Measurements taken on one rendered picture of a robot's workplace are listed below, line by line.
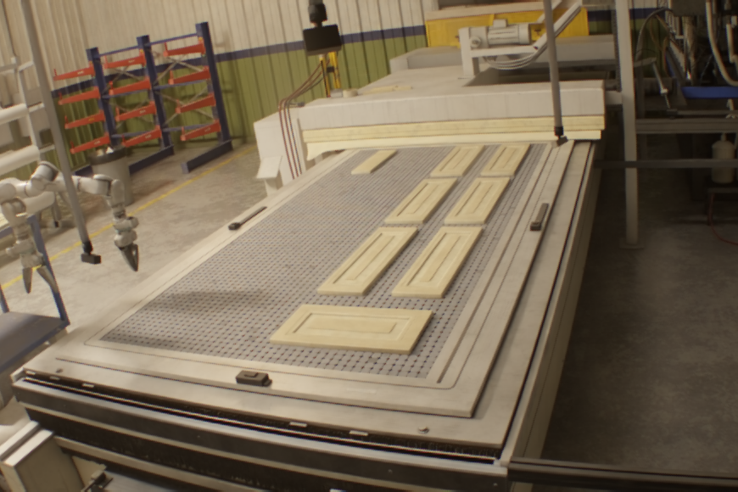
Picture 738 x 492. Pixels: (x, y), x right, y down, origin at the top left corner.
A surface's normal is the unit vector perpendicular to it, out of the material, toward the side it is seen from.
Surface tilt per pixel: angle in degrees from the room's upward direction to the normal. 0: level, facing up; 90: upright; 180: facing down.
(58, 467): 90
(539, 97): 90
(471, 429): 0
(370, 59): 90
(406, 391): 0
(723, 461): 0
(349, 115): 90
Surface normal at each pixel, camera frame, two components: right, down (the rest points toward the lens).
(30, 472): 0.90, 0.01
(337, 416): -0.15, -0.92
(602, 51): -0.40, 0.39
